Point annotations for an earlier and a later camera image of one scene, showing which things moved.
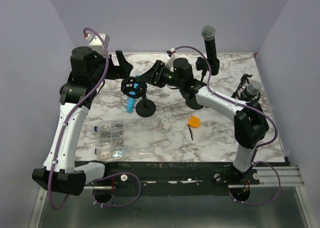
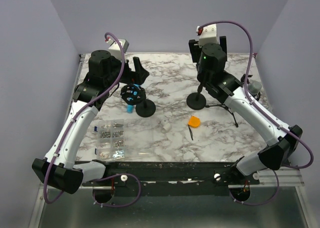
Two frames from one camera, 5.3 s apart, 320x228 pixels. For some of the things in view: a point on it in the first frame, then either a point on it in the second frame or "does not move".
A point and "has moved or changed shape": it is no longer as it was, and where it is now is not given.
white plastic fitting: [166, 126] does not move
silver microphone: [252, 88] does not move
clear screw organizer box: [125, 139] does not move
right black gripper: [151, 77] to [195, 50]
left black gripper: [120, 71] to [137, 77]
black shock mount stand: [135, 88] has moved or changed shape
